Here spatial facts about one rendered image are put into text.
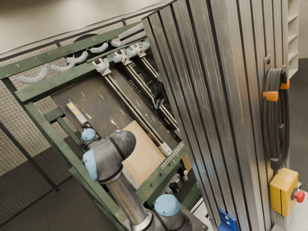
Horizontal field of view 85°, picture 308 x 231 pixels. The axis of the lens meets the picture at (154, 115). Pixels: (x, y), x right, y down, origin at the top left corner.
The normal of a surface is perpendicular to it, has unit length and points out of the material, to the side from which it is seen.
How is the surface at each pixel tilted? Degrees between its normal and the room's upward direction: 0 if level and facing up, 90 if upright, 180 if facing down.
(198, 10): 90
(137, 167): 60
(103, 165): 81
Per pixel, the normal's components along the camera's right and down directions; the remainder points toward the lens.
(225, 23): -0.74, 0.51
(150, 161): 0.42, -0.35
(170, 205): -0.24, -0.90
